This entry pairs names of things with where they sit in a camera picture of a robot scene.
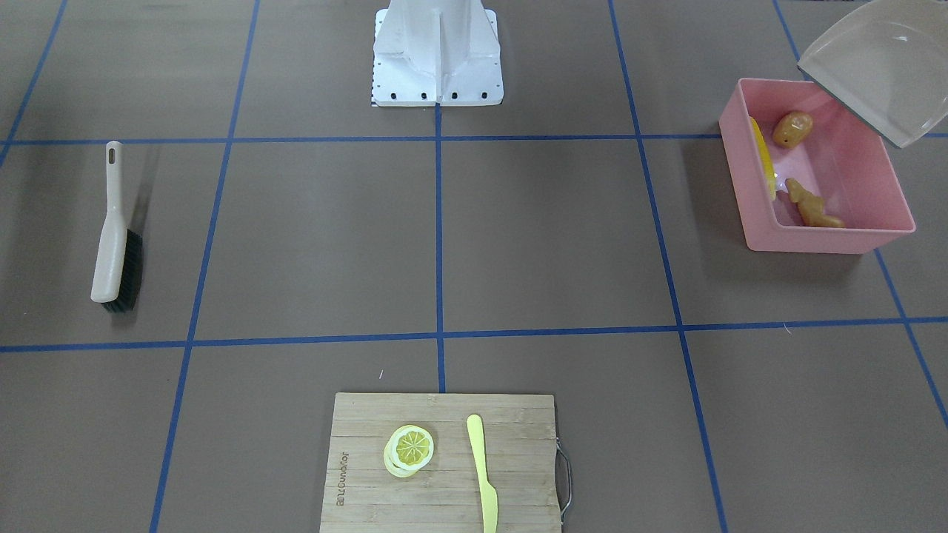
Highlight yellow toy corn cob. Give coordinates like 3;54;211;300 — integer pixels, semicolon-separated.
749;117;778;201

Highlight tan toy ginger root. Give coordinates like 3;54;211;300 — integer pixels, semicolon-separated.
784;178;846;229

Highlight brown toy potato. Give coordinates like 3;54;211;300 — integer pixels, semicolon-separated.
772;110;815;150

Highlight beige hand brush black bristles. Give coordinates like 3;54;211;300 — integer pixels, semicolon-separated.
90;141;144;314

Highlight beige plastic dustpan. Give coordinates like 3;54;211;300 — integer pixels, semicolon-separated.
797;1;947;148

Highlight pink plastic bin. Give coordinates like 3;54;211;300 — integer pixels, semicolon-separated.
718;78;915;254

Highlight bamboo cutting board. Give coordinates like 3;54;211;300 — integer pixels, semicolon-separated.
319;392;570;532

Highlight yellow toy lemon slices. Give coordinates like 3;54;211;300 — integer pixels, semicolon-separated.
382;425;435;478

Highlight yellow plastic knife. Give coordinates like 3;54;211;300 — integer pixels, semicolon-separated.
465;414;500;532

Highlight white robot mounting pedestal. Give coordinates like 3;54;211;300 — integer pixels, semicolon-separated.
370;1;504;107

